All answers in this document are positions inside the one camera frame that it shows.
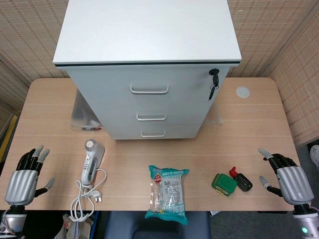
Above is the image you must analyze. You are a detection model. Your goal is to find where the grey metal drawer with key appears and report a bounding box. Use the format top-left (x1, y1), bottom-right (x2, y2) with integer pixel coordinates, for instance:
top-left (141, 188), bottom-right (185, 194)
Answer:
top-left (67, 66), bottom-right (229, 104)

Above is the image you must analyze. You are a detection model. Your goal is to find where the blue chair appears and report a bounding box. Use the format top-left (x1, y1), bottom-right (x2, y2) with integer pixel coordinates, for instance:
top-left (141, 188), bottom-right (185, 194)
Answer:
top-left (103, 211), bottom-right (211, 239)

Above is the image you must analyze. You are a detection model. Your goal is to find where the white handheld electric device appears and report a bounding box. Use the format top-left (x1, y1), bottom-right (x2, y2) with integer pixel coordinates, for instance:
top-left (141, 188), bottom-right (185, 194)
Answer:
top-left (81, 139), bottom-right (106, 187)

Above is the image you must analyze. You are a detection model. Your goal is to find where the black hanging spare key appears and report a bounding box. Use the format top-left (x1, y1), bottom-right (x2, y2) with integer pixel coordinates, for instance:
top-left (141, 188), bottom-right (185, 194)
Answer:
top-left (208, 84), bottom-right (219, 101)

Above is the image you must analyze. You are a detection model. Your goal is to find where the round white desk grommet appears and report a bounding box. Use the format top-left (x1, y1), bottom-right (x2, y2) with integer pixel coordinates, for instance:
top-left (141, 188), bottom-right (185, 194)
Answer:
top-left (235, 86), bottom-right (251, 98)

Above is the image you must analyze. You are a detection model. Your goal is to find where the white power cable with plug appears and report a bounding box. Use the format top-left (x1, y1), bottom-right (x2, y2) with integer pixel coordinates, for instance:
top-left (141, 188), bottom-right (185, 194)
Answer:
top-left (70, 168), bottom-right (108, 222)

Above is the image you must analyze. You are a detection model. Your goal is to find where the grey metal drawer front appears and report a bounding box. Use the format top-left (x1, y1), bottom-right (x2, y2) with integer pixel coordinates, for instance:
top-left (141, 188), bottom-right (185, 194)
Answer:
top-left (87, 101), bottom-right (213, 125)

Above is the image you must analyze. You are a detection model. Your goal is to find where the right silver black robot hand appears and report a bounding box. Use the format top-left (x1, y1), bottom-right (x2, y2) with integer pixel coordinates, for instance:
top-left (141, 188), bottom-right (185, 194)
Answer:
top-left (257, 147), bottom-right (315, 206)

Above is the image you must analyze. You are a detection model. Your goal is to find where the teal snack bag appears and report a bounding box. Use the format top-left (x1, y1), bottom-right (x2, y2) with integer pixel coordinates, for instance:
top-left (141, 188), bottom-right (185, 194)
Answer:
top-left (145, 165), bottom-right (190, 226)

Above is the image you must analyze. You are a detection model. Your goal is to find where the green plastic box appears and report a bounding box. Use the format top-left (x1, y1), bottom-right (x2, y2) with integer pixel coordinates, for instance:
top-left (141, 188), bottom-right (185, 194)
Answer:
top-left (211, 173), bottom-right (238, 197)

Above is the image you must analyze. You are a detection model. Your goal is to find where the white drawer cabinet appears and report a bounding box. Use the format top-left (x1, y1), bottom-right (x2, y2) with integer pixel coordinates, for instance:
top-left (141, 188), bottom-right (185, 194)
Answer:
top-left (52, 0), bottom-right (243, 140)

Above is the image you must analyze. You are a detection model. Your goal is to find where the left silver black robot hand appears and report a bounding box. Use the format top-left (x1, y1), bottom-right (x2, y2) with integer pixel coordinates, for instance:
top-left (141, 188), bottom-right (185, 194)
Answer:
top-left (4, 144), bottom-right (56, 206)

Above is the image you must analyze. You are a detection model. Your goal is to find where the beige tote bag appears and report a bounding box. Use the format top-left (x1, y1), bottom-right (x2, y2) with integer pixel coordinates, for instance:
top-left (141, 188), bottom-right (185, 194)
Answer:
top-left (56, 213), bottom-right (95, 239)

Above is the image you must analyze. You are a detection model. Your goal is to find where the small clear plastic sheet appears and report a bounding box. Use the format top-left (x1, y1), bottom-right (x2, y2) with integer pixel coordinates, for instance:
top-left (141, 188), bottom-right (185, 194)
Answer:
top-left (203, 106), bottom-right (224, 126)

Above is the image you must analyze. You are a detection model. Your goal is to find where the black bottle with red cap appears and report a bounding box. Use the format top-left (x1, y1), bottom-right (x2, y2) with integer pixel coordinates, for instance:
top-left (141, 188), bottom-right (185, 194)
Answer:
top-left (229, 167), bottom-right (253, 192)

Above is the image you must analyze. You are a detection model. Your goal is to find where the large clear plastic bag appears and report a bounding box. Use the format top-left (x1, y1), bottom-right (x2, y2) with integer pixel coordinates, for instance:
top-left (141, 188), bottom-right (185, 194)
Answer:
top-left (70, 89), bottom-right (104, 132)

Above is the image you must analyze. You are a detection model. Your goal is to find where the white shoe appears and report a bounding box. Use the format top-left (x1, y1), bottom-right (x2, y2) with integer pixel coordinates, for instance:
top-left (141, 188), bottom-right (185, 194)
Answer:
top-left (310, 145), bottom-right (319, 170)

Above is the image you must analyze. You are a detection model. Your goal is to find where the black key in lock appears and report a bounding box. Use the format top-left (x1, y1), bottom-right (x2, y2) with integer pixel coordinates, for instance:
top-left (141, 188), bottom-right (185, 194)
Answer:
top-left (208, 69), bottom-right (221, 87)

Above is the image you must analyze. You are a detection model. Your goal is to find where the yellow board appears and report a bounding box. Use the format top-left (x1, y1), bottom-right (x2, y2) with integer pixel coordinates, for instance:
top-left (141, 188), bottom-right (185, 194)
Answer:
top-left (0, 116), bottom-right (18, 155)

